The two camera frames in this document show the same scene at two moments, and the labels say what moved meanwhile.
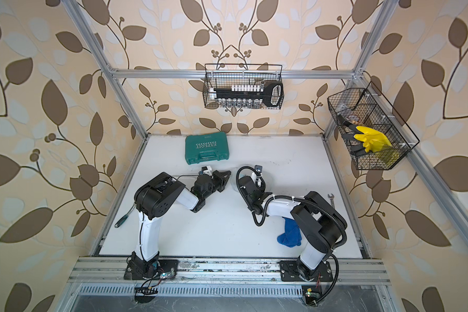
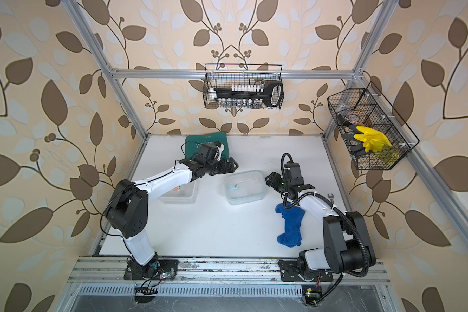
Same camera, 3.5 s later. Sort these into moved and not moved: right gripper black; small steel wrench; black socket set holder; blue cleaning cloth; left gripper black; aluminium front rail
Moved: left gripper black; right gripper black
Not moved: small steel wrench; aluminium front rail; black socket set holder; blue cleaning cloth
